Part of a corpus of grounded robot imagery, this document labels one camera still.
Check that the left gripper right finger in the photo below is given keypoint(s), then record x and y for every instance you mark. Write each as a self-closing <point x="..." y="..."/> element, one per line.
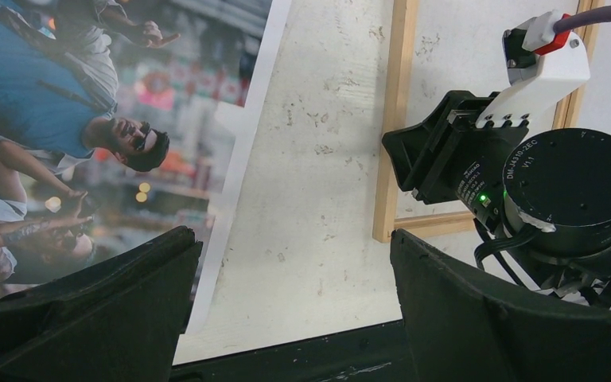
<point x="464" y="324"/>

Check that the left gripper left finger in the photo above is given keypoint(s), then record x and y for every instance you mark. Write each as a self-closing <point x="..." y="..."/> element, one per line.
<point x="118" y="320"/>

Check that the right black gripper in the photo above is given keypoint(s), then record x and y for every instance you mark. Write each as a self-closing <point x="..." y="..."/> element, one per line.
<point x="447" y="158"/>

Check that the wooden picture frame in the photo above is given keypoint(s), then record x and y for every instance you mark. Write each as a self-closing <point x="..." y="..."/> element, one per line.
<point x="581" y="23"/>

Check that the colour photo print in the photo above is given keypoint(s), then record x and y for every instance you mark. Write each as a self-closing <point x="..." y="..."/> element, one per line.
<point x="120" y="120"/>

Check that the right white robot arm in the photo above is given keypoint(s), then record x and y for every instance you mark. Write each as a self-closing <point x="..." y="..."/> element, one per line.
<point x="543" y="200"/>

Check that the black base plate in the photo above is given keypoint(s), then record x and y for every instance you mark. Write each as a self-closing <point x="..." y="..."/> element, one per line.
<point x="372" y="353"/>

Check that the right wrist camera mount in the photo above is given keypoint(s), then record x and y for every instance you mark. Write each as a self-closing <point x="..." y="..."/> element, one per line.
<point x="543" y="67"/>

